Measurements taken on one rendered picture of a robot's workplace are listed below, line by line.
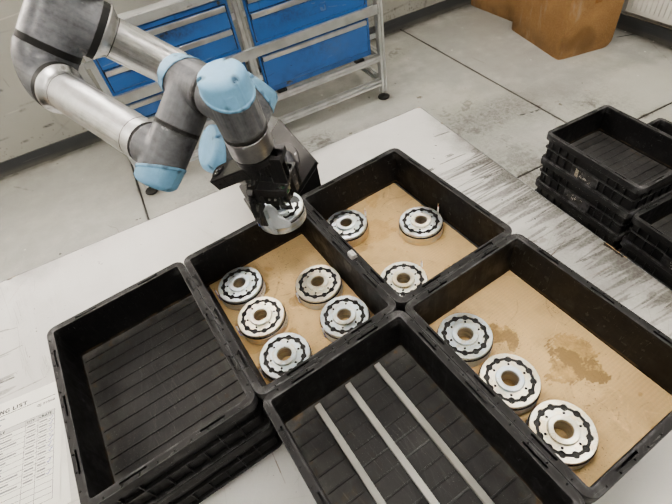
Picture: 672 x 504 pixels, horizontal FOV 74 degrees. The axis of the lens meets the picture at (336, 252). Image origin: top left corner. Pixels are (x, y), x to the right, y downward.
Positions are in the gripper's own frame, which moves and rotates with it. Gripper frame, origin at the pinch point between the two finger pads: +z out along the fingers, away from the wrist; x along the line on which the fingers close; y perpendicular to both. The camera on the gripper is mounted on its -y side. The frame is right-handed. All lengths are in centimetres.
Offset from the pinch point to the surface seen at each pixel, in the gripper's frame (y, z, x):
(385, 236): 20.3, 18.7, 10.7
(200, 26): -96, 43, 150
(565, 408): 56, 10, -27
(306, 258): 2.5, 17.5, 1.9
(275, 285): -2.7, 16.3, -6.8
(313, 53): -51, 81, 182
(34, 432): -52, 24, -46
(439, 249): 33.4, 18.2, 7.8
